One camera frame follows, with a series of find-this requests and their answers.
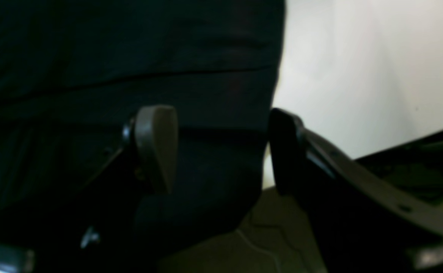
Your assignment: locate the black T-shirt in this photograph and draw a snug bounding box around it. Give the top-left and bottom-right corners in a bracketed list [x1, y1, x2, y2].
[0, 0, 286, 273]

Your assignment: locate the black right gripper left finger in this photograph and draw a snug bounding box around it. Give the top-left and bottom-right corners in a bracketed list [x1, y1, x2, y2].
[36, 105, 178, 273]

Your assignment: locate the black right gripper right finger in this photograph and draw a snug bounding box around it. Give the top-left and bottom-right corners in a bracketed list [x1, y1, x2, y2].
[269, 108, 443, 273]

